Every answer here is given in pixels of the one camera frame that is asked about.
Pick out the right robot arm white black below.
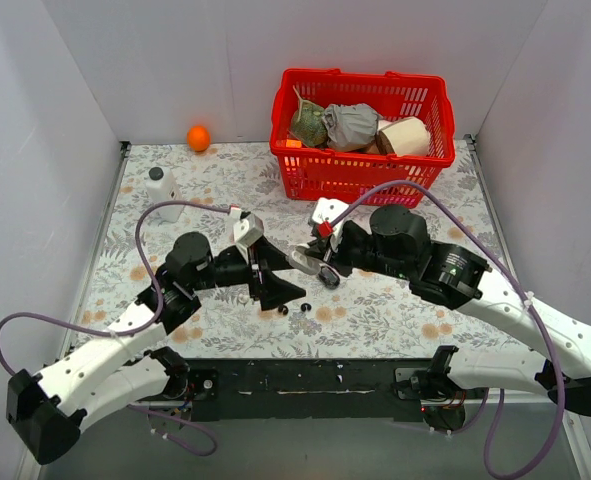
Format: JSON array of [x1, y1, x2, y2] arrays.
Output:
[[289, 205, 591, 417]]

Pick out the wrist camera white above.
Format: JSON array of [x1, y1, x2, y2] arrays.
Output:
[[228, 205, 264, 247], [309, 197, 348, 238]]

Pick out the grey crumpled bag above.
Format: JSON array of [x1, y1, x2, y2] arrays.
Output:
[[322, 103, 381, 152]]

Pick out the red plastic shopping basket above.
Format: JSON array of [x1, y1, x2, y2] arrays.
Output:
[[269, 68, 456, 203]]

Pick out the white earbud charging case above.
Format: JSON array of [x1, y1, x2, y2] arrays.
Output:
[[288, 251, 321, 276]]

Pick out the beige paper roll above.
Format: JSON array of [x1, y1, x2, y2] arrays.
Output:
[[375, 116, 431, 157]]

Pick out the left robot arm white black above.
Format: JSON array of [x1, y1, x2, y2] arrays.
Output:
[[6, 232, 306, 465]]

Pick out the orange fruit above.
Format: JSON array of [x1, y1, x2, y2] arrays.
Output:
[[186, 125, 211, 152]]

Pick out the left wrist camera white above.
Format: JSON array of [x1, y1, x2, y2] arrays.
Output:
[[228, 205, 264, 247]]

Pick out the black earbud charging case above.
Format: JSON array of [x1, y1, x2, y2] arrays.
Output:
[[317, 266, 340, 290]]

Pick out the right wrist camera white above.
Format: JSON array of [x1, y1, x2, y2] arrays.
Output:
[[309, 197, 348, 238]]

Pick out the white bottle black cap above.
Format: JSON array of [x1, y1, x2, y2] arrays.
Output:
[[145, 166, 184, 223]]

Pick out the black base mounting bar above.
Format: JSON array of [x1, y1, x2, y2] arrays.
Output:
[[129, 357, 486, 424]]

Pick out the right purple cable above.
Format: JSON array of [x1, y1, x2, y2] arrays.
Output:
[[324, 179, 567, 480]]

